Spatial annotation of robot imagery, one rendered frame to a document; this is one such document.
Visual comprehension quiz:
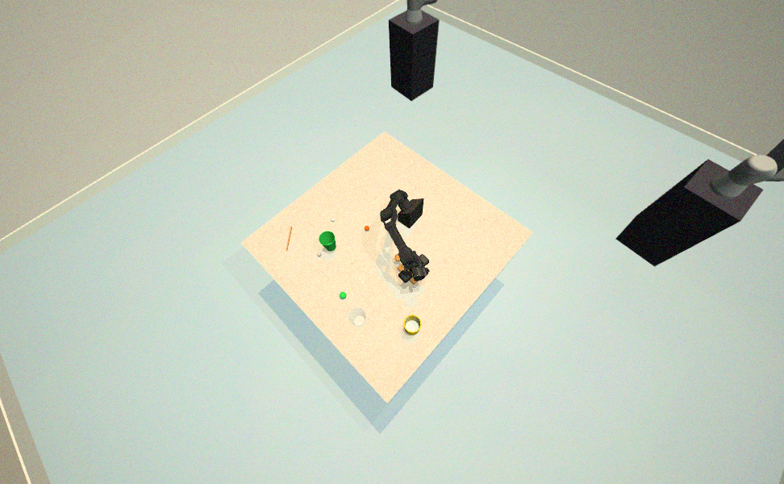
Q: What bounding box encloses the green cup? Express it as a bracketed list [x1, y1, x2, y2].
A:
[319, 231, 336, 252]

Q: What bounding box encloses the yellow cup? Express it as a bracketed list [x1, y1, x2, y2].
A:
[403, 315, 421, 336]

